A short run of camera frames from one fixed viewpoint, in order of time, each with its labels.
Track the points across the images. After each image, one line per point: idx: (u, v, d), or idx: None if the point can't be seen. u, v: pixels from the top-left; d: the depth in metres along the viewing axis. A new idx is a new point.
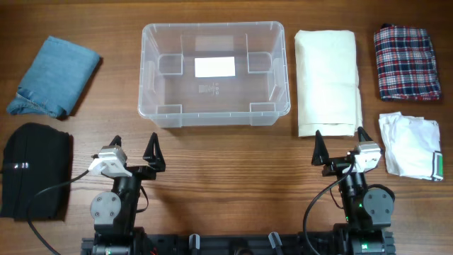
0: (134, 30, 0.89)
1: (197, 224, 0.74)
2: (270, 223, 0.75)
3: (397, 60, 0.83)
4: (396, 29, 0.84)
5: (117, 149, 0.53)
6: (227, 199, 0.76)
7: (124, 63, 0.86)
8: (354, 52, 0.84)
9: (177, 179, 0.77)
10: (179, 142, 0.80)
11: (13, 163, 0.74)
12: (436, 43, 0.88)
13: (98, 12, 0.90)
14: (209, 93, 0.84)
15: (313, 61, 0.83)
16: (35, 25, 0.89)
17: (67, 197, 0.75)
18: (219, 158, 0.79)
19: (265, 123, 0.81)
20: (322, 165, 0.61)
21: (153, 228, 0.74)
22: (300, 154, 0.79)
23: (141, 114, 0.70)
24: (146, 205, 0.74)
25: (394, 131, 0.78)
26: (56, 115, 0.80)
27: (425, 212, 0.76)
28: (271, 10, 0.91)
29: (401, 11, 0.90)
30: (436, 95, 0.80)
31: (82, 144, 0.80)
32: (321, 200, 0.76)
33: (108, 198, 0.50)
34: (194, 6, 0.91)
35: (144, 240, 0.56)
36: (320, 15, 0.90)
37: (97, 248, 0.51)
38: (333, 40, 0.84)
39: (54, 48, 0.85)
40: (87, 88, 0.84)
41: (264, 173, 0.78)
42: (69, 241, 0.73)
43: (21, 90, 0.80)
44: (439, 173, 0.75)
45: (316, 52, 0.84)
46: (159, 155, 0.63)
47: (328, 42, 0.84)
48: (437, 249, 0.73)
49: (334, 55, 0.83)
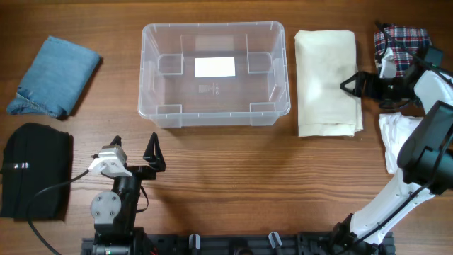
0: (134, 29, 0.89)
1: (197, 224, 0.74)
2: (270, 223, 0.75)
3: (397, 60, 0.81)
4: (396, 29, 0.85)
5: (117, 149, 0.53)
6: (227, 199, 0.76)
7: (124, 63, 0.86)
8: (354, 52, 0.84)
9: (177, 179, 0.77)
10: (179, 142, 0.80)
11: (13, 163, 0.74)
12: (436, 42, 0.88)
13: (98, 11, 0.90)
14: (209, 93, 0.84)
15: (313, 62, 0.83)
16: (36, 25, 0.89)
17: (68, 197, 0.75)
18: (219, 158, 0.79)
19: (265, 123, 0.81)
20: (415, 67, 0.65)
21: (153, 228, 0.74)
22: (301, 154, 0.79)
23: (141, 114, 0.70)
24: (146, 205, 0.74)
25: (394, 131, 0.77)
26: (56, 115, 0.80)
27: (425, 212, 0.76)
28: (271, 10, 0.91)
29: (401, 11, 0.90)
30: None
31: (82, 144, 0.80)
32: (321, 200, 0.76)
33: (108, 197, 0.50)
34: (194, 6, 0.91)
35: (144, 240, 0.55)
36: (320, 15, 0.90)
37: (97, 248, 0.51)
38: (333, 40, 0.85)
39: (54, 48, 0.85)
40: (87, 88, 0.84)
41: (264, 173, 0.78)
42: (69, 241, 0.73)
43: (21, 91, 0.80)
44: None
45: (316, 52, 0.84)
46: (159, 155, 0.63)
47: (327, 43, 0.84)
48: (436, 249, 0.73)
49: (333, 55, 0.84)
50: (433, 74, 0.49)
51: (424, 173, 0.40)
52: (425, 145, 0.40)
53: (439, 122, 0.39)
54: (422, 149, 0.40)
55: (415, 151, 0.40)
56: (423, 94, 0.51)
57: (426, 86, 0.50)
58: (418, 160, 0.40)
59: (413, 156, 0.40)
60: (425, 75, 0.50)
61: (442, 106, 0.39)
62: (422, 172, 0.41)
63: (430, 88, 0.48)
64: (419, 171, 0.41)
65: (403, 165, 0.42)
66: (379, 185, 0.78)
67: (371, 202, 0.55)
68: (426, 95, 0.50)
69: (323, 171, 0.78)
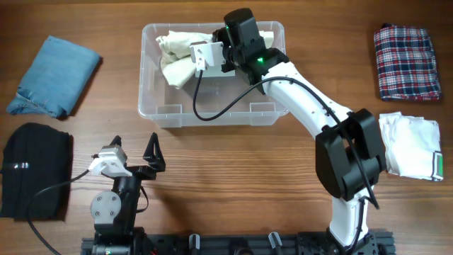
0: (134, 29, 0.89)
1: (196, 224, 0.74)
2: (270, 222, 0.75)
3: (397, 60, 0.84)
4: (396, 29, 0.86)
5: (117, 149, 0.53)
6: (227, 199, 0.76)
7: (124, 63, 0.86)
8: (173, 44, 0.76)
9: (177, 179, 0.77)
10: (179, 142, 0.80)
11: (13, 163, 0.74)
12: (435, 43, 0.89)
13: (98, 11, 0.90)
14: (209, 93, 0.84)
15: (172, 44, 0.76)
16: (35, 25, 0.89)
17: (67, 197, 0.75)
18: (219, 158, 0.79)
19: (265, 123, 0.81)
20: (262, 52, 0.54)
21: (153, 228, 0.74)
22: (300, 154, 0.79)
23: (141, 114, 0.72)
24: (146, 205, 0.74)
25: (394, 131, 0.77)
26: (56, 115, 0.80)
27: (425, 212, 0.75)
28: (271, 10, 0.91)
29: (401, 12, 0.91)
30: (436, 95, 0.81)
31: (82, 144, 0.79)
32: (322, 200, 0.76)
33: (108, 198, 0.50)
34: (195, 6, 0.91)
35: (144, 240, 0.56)
36: (320, 15, 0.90)
37: (97, 248, 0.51)
38: (173, 43, 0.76)
39: (54, 48, 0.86)
40: (87, 88, 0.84)
41: (263, 173, 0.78)
42: (69, 241, 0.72)
43: (21, 90, 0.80)
44: (439, 173, 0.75)
45: (181, 47, 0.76)
46: (159, 155, 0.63)
47: (168, 52, 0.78)
48: (437, 249, 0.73)
49: (191, 35, 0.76)
50: (272, 82, 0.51)
51: (359, 181, 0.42)
52: (340, 177, 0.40)
53: (336, 153, 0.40)
54: (341, 182, 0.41)
55: (340, 185, 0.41)
56: (265, 88, 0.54)
57: (279, 95, 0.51)
58: (345, 185, 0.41)
59: (340, 188, 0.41)
60: (260, 82, 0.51)
61: (325, 144, 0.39)
62: (357, 185, 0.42)
63: (282, 96, 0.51)
64: (359, 188, 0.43)
65: (341, 195, 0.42)
66: (381, 185, 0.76)
67: (335, 214, 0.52)
68: (277, 93, 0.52)
69: None
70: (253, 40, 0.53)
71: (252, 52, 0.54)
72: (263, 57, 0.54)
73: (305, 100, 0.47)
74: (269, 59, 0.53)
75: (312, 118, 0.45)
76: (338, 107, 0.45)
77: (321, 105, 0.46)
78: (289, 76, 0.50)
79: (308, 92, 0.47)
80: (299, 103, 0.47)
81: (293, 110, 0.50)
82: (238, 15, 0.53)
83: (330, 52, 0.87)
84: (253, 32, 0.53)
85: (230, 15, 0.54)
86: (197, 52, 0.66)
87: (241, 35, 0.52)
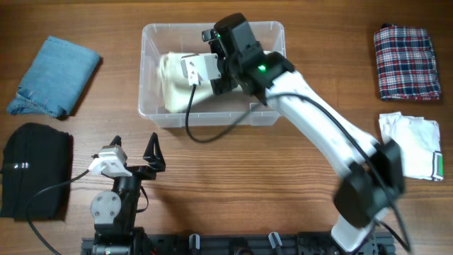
0: (134, 29, 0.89)
1: (196, 224, 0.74)
2: (270, 222, 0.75)
3: (397, 60, 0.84)
4: (396, 29, 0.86)
5: (117, 149, 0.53)
6: (227, 199, 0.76)
7: (124, 63, 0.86)
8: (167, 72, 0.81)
9: (177, 179, 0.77)
10: (179, 142, 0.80)
11: (13, 163, 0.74)
12: (435, 43, 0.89)
13: (98, 11, 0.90)
14: None
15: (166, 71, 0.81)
16: (36, 25, 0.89)
17: (67, 197, 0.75)
18: (218, 158, 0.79)
19: (265, 123, 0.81)
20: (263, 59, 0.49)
21: (153, 228, 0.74)
22: (300, 154, 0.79)
23: (141, 114, 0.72)
24: (146, 205, 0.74)
25: (394, 131, 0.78)
26: (56, 115, 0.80)
27: (425, 212, 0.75)
28: (271, 10, 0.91)
29: (401, 12, 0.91)
30: (436, 95, 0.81)
31: (82, 144, 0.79)
32: (321, 200, 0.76)
33: (108, 198, 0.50)
34: (195, 6, 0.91)
35: (144, 240, 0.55)
36: (320, 15, 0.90)
37: (97, 248, 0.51)
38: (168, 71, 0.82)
39: (54, 48, 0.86)
40: (87, 88, 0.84)
41: (263, 173, 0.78)
42: (69, 241, 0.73)
43: (21, 90, 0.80)
44: (439, 173, 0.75)
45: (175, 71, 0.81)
46: (159, 155, 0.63)
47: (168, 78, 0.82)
48: (437, 249, 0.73)
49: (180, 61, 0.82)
50: (282, 99, 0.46)
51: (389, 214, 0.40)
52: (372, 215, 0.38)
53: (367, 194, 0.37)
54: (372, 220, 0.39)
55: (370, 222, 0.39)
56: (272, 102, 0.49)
57: (290, 112, 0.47)
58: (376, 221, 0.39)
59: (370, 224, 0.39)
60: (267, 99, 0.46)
61: (356, 187, 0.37)
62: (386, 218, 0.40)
63: (293, 115, 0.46)
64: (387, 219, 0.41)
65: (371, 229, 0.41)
66: None
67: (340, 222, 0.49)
68: (287, 110, 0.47)
69: (322, 171, 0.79)
70: (249, 46, 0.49)
71: (251, 59, 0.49)
72: (266, 64, 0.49)
73: (321, 124, 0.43)
74: (271, 69, 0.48)
75: (335, 149, 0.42)
76: (360, 135, 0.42)
77: (342, 133, 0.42)
78: (299, 92, 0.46)
79: (324, 115, 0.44)
80: (316, 127, 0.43)
81: (308, 132, 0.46)
82: (231, 22, 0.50)
83: (330, 52, 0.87)
84: (249, 38, 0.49)
85: (222, 23, 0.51)
86: (190, 64, 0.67)
87: (236, 42, 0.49)
